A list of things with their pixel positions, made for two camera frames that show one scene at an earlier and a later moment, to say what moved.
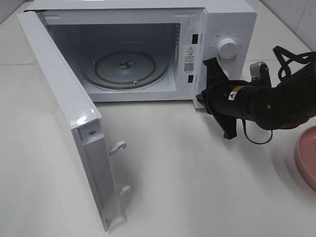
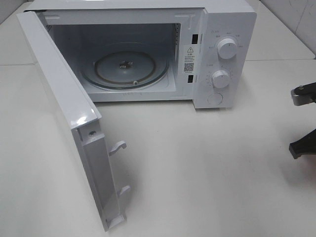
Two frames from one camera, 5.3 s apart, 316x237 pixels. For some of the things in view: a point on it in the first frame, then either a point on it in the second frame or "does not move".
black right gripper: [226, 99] -> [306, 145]
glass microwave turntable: [125, 65] does not move
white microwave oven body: [130, 51] does not move
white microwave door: [82, 112] does not move
